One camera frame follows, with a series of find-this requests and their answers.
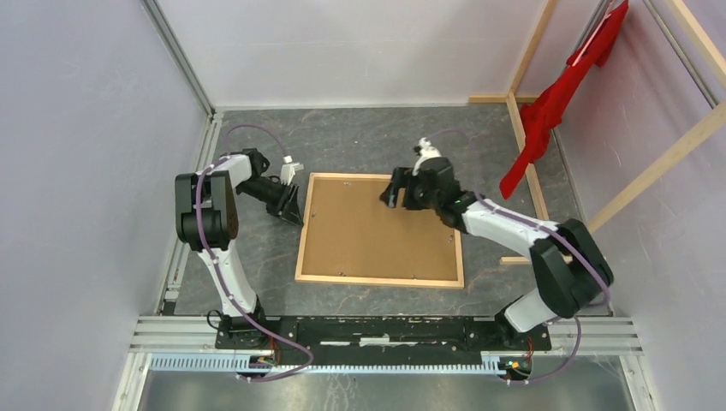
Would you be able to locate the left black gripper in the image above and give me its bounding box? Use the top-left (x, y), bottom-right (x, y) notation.
top-left (235, 177), bottom-right (304, 228)

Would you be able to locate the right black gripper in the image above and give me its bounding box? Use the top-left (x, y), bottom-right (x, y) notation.
top-left (380, 165), bottom-right (441, 210)

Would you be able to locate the brown backing board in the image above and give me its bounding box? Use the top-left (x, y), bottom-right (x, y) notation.
top-left (301, 177), bottom-right (460, 282)

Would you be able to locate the wooden picture frame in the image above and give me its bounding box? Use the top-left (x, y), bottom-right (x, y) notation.
top-left (294, 172), bottom-right (466, 289)

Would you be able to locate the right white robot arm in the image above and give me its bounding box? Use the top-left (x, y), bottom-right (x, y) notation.
top-left (379, 157), bottom-right (614, 349)

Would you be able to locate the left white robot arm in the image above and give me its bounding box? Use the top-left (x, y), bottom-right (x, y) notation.
top-left (174, 148), bottom-right (304, 349)

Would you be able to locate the wooden stand structure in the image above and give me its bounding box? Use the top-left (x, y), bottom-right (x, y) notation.
top-left (468, 0), bottom-right (726, 266)

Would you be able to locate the red cloth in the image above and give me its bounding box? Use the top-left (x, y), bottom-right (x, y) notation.
top-left (499, 1), bottom-right (629, 199)

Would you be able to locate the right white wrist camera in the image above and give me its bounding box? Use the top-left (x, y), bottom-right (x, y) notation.
top-left (412, 138), bottom-right (442, 176)

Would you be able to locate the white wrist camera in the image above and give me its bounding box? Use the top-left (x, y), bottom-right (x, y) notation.
top-left (412, 138), bottom-right (442, 176)
top-left (279, 155), bottom-right (304, 185)

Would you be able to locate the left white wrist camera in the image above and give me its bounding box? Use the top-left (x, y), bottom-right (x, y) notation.
top-left (279, 155), bottom-right (304, 185)

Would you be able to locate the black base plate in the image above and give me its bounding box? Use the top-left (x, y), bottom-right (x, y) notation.
top-left (215, 315), bottom-right (552, 366)

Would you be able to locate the aluminium rail base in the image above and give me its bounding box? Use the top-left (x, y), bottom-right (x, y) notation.
top-left (130, 317), bottom-right (643, 376)

